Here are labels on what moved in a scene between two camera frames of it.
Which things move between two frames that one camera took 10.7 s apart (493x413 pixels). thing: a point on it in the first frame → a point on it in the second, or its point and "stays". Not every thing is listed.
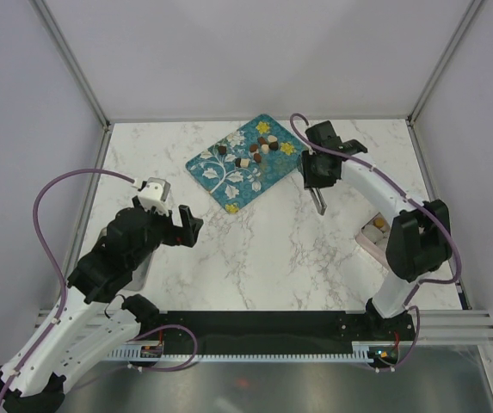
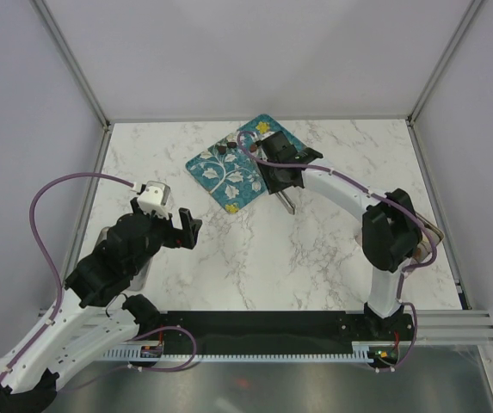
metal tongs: [318, 200] → [287, 203]
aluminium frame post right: [458, 34] stays
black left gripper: [180, 235] stays
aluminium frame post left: [47, 16] stays
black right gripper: [309, 179] → [272, 186]
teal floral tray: [249, 163] stays
